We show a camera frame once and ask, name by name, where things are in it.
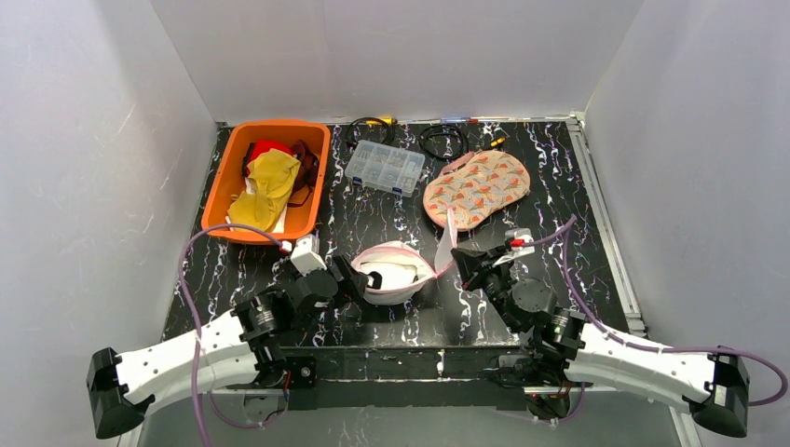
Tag white mesh laundry bag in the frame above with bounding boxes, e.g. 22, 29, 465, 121
351, 209, 457, 306

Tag purple cable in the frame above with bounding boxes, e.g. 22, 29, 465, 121
518, 214, 789, 409
177, 223, 294, 447

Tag red garment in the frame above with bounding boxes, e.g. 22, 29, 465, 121
242, 140, 293, 177

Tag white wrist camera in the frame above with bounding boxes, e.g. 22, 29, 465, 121
494, 228, 536, 266
280, 234, 327, 276

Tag floral pink fabric pouch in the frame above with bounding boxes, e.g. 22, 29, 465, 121
423, 150, 531, 232

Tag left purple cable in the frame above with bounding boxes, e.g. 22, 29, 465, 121
177, 223, 294, 447

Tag orange plastic bin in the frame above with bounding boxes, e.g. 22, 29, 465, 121
201, 119, 331, 244

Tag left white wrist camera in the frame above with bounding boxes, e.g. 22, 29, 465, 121
280, 234, 327, 276

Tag aluminium right rail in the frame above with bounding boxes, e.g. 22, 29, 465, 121
567, 112, 705, 447

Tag dark maroon bra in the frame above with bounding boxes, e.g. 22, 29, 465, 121
287, 140, 320, 208

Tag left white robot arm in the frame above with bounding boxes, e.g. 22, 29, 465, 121
87, 256, 381, 440

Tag black coiled cable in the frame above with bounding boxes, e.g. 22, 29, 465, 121
345, 116, 397, 149
418, 124, 470, 162

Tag clear plastic screw box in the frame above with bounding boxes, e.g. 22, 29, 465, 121
345, 140, 426, 197

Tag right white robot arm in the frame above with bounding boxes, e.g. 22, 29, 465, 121
451, 246, 750, 438

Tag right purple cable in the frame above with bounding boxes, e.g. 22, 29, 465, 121
518, 214, 789, 409

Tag black coiled cable right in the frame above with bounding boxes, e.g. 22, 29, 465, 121
418, 124, 470, 162

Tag yellow bra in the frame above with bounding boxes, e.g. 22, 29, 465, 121
227, 151, 300, 231

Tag white bra black straps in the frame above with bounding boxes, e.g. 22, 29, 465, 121
358, 262, 427, 294

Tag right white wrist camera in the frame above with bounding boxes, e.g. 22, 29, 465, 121
494, 228, 536, 266

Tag black coiled cable left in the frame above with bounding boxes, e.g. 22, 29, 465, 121
345, 116, 397, 149

